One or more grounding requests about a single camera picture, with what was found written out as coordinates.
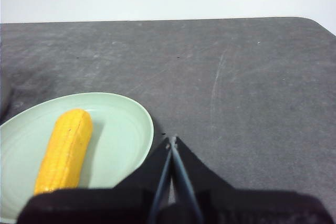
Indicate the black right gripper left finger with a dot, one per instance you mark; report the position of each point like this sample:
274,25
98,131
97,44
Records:
105,205

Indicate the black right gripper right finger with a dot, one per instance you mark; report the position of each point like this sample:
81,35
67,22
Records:
249,205

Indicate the yellow corn cob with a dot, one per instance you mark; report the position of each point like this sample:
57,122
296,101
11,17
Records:
65,150

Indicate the pale green round plate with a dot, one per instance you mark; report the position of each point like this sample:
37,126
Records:
118,134

